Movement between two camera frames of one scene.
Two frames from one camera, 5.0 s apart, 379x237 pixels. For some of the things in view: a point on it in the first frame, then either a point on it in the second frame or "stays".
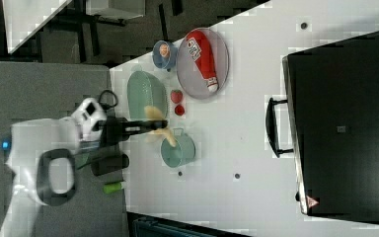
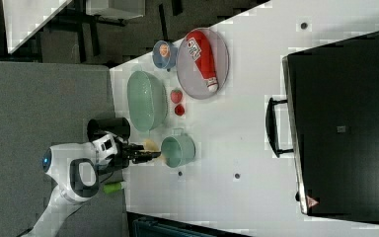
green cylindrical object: (112, 187) stays
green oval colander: (145, 90) stays
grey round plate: (189, 74) stays
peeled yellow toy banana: (154, 114) -> (151, 145)
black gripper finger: (128, 130) -> (145, 156)
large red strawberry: (176, 96) stays
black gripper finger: (155, 124) -> (136, 147)
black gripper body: (113, 130) -> (124, 149)
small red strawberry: (179, 110) stays
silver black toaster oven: (341, 122) stays
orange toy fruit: (164, 50) stays
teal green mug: (182, 153) stays
